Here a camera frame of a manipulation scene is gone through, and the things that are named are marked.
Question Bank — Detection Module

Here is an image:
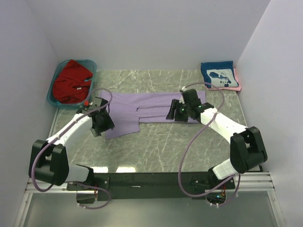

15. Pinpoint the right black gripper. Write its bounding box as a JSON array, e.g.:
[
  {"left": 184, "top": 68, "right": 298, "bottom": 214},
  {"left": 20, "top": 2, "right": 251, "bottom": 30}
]
[{"left": 166, "top": 99, "right": 191, "bottom": 123}]

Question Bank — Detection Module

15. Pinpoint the lilac purple t-shirt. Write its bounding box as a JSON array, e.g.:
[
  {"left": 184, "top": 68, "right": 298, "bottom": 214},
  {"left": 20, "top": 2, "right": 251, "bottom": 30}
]
[{"left": 100, "top": 90, "right": 206, "bottom": 140}]

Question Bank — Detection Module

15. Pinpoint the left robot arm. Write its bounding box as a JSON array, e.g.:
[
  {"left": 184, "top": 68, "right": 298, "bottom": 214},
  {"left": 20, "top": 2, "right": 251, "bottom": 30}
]
[{"left": 29, "top": 110, "right": 114, "bottom": 190}]

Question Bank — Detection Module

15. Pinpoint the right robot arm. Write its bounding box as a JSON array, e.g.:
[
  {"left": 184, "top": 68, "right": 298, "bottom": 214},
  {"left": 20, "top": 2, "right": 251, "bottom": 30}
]
[{"left": 166, "top": 99, "right": 267, "bottom": 189}]

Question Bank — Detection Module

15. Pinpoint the red t-shirt in basket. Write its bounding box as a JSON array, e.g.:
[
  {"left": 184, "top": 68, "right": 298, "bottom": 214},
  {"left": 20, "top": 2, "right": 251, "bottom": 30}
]
[{"left": 53, "top": 60, "right": 93, "bottom": 104}]

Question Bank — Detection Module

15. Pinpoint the teal plastic basket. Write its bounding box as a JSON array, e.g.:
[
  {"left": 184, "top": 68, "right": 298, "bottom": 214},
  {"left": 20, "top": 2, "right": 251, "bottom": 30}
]
[{"left": 47, "top": 60, "right": 97, "bottom": 109}]

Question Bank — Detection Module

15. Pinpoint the folded blue printed t-shirt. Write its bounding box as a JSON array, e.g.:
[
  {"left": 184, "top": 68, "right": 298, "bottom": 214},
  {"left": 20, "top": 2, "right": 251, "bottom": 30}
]
[{"left": 200, "top": 61, "right": 239, "bottom": 88}]

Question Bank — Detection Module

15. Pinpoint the black base beam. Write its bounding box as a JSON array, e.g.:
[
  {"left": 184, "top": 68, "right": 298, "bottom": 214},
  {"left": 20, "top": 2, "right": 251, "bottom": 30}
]
[{"left": 66, "top": 172, "right": 237, "bottom": 201}]

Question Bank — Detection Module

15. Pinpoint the folded pink t-shirt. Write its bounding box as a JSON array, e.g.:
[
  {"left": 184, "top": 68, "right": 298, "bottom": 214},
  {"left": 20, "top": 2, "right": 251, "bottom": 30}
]
[{"left": 206, "top": 69, "right": 240, "bottom": 90}]

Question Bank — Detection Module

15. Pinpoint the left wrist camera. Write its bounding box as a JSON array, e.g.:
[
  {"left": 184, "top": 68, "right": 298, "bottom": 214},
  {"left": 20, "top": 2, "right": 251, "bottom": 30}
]
[{"left": 82, "top": 97, "right": 108, "bottom": 114}]

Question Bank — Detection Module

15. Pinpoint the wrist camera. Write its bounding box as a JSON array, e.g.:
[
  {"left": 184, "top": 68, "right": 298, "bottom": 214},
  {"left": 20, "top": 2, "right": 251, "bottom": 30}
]
[
  {"left": 82, "top": 97, "right": 108, "bottom": 114},
  {"left": 179, "top": 88, "right": 202, "bottom": 107}
]

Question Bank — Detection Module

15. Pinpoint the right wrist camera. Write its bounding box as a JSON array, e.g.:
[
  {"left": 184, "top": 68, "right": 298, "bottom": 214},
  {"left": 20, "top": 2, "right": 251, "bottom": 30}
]
[{"left": 179, "top": 88, "right": 202, "bottom": 107}]

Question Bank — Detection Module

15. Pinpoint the aluminium frame rail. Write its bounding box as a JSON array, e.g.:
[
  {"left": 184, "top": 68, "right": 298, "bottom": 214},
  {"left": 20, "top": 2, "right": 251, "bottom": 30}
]
[{"left": 14, "top": 108, "right": 285, "bottom": 225}]

